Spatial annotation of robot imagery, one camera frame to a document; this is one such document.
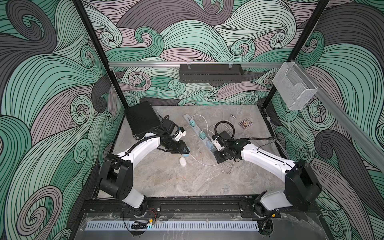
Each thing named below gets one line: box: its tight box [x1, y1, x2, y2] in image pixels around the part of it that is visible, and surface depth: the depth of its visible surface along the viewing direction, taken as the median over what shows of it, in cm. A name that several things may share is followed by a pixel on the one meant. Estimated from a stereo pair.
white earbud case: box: [179, 157, 187, 167], surface depth 90 cm
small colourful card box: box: [239, 118, 254, 129], surface depth 109 cm
